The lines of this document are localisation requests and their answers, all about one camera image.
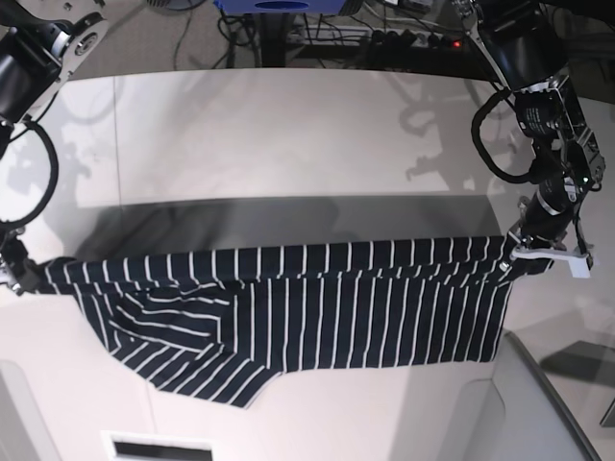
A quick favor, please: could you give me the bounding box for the blue box on stand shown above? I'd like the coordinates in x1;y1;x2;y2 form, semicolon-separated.
214;0;345;14

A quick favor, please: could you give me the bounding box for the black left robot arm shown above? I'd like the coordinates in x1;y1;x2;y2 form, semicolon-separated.
454;1;605;250

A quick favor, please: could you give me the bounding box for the navy white striped t-shirt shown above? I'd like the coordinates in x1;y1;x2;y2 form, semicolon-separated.
38;236;551;408

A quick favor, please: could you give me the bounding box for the black power strip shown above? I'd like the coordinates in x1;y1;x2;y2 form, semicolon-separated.
287;25;463;51

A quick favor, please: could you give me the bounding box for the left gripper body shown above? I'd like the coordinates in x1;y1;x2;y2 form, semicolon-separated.
507;191;574;249

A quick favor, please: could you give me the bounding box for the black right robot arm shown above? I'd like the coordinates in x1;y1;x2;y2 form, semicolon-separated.
1;0;109;295

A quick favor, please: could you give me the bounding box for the grey monitor edge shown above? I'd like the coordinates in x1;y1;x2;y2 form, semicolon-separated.
504;332;601;460

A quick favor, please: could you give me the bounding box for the black table leg post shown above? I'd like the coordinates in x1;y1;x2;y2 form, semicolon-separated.
256;13;293;68

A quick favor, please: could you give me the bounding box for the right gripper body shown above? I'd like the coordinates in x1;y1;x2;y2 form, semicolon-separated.
1;239;42;296

